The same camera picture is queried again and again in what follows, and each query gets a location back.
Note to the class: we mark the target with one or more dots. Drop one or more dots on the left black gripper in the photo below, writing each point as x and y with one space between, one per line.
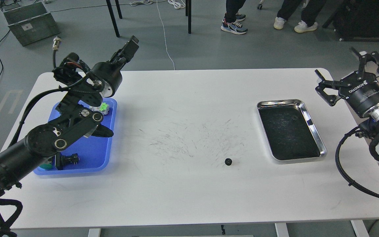
110 72

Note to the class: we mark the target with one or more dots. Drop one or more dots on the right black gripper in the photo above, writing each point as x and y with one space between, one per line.
367 95

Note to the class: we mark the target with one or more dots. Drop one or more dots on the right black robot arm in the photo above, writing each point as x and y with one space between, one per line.
330 91

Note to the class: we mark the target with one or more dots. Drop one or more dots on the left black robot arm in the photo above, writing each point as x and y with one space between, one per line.
81 83

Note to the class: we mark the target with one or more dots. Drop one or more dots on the silver metal tray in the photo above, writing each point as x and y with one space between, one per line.
290 141

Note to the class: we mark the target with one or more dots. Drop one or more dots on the blue plastic tray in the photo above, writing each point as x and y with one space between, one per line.
94 152

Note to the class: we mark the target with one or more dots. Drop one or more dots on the black table leg left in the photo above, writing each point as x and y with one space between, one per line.
112 16

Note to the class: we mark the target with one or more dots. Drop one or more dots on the black table leg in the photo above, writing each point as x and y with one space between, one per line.
112 16
188 14

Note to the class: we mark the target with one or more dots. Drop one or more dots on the black equipment case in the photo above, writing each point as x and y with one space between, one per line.
356 20

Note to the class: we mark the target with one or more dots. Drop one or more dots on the black table leg right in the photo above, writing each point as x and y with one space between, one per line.
188 14

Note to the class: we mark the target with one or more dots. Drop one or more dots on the white sneaker right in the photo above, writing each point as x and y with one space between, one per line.
302 27

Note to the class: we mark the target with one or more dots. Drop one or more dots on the white sneaker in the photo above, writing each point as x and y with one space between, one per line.
302 27
279 23

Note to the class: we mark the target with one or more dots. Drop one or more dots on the white sneaker left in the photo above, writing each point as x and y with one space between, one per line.
279 23

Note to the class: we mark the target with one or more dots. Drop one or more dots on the blue sneaker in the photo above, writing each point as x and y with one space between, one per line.
234 27

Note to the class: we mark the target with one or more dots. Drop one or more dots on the green grey switch module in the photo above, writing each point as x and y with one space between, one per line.
104 108

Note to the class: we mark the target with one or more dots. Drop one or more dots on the black switch component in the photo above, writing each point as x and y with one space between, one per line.
61 160

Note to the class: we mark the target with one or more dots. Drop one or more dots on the green push button switch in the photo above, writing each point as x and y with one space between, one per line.
46 166

